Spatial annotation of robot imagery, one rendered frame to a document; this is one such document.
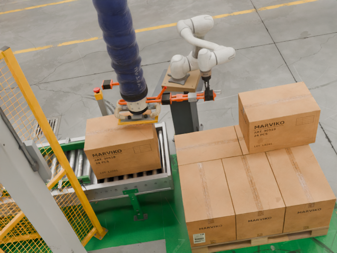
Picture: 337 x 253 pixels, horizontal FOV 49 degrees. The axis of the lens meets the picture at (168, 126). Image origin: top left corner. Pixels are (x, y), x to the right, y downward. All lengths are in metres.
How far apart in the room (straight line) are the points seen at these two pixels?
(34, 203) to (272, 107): 2.05
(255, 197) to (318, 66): 2.75
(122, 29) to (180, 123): 1.83
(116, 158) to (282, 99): 1.53
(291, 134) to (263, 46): 2.64
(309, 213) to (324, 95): 2.05
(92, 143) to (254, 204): 1.44
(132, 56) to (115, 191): 1.27
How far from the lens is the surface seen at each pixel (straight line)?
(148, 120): 3.06
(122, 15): 2.60
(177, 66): 3.71
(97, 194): 3.44
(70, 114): 5.21
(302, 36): 6.06
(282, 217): 3.24
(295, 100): 3.37
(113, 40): 2.67
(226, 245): 3.51
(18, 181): 2.16
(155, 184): 3.35
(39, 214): 2.38
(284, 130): 3.34
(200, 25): 3.26
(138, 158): 3.28
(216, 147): 3.50
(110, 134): 3.26
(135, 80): 2.86
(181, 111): 4.05
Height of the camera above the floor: 3.12
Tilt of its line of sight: 43 degrees down
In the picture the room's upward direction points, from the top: 12 degrees counter-clockwise
